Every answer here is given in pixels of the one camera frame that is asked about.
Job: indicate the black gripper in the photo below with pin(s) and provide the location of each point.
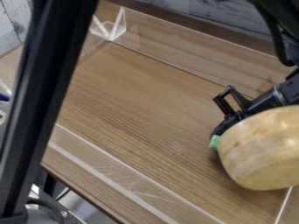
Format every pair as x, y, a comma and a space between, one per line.
232, 116

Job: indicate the green rectangular block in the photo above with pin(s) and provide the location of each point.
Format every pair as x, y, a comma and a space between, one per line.
213, 142

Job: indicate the light wooden bowl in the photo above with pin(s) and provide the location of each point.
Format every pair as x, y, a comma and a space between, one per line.
259, 150

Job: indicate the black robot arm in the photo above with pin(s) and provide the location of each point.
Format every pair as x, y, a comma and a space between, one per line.
51, 52

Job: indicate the black table leg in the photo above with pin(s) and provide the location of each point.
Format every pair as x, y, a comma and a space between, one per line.
49, 185

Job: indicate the blue object at left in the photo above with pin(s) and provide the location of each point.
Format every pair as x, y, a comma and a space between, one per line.
4, 98

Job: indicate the clear acrylic tray wall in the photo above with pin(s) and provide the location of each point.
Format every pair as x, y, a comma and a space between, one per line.
129, 142

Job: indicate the clear acrylic corner bracket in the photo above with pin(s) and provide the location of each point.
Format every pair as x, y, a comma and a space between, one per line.
109, 30

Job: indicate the metal base plate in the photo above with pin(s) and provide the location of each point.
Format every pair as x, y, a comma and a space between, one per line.
59, 213

